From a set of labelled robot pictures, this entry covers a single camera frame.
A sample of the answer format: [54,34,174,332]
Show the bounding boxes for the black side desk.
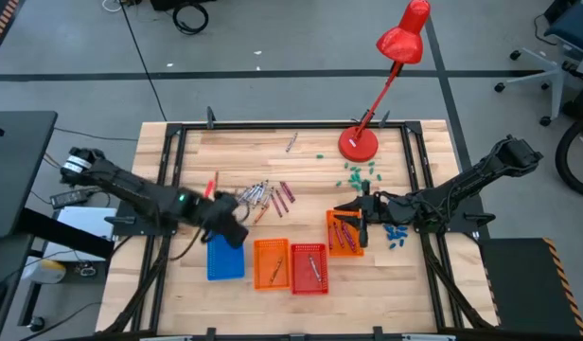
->
[0,111,60,240]

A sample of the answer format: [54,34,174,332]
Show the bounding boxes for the black power adapter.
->
[49,188,93,210]

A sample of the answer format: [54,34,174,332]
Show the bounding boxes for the blue plastic basket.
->
[206,231,246,282]

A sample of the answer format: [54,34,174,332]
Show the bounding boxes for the coiled black cable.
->
[171,2,210,36]

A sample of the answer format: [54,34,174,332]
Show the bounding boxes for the yellow white object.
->
[21,259,68,285]

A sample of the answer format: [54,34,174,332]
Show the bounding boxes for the black hazard-striped platform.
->
[477,236,583,338]

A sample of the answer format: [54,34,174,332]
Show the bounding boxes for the orange black vacuum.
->
[561,80,583,127]

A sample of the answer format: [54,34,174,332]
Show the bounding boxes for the black vacuum hose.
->
[555,117,583,200]

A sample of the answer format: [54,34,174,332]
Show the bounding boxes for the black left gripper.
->
[196,190,251,251]

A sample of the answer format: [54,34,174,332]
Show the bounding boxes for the office chair blue seat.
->
[493,0,583,128]

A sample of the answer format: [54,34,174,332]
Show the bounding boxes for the black box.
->
[149,0,218,12]

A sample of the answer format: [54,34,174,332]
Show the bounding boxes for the red desk lamp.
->
[337,0,433,164]

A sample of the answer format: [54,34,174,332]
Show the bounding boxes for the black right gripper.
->
[333,178,418,249]

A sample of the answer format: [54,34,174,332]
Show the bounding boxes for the orange crayon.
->
[268,257,285,286]
[252,204,271,225]

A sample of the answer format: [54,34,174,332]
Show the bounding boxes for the orange plastic basket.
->
[325,208,365,259]
[253,237,292,292]

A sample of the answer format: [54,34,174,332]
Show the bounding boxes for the long black floor cable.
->
[119,0,168,123]

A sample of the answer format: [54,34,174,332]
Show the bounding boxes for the hazard-striped floor mat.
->
[0,0,21,54]

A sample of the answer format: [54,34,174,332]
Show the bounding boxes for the red plastic basket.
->
[290,242,330,296]

